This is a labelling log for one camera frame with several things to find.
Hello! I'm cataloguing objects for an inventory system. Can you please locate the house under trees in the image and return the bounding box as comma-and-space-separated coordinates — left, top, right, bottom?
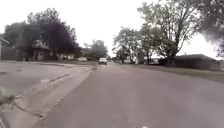
0, 36, 81, 62

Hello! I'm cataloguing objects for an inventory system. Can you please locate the clump of dark trees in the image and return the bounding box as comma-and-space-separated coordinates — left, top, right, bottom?
1, 7, 81, 61

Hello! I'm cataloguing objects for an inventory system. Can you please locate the grass verge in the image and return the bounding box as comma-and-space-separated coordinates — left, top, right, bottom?
133, 63, 224, 84

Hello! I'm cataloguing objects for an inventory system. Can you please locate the concrete kerb gutter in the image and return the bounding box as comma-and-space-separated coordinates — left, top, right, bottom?
0, 65, 98, 128

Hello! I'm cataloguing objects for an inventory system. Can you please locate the grey concrete driveway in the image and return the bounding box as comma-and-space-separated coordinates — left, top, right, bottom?
0, 60, 98, 101

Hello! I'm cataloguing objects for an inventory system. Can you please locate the dark low building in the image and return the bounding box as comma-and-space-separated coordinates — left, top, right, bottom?
159, 53, 222, 72

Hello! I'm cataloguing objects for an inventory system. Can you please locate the pale car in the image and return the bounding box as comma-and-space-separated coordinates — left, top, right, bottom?
76, 56, 88, 63

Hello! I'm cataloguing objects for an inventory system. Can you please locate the cluster of tall trees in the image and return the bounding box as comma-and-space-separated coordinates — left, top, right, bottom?
111, 0, 204, 66

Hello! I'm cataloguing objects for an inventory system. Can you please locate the grey asphalt road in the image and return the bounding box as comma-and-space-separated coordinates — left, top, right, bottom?
31, 62, 224, 128

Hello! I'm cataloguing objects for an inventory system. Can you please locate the vehicle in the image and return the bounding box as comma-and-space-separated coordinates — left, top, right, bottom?
148, 58, 161, 66

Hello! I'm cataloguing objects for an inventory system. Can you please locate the dark tree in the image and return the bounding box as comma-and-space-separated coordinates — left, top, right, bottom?
196, 0, 224, 58

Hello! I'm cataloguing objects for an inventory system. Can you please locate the white car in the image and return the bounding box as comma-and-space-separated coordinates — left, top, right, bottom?
97, 57, 109, 66

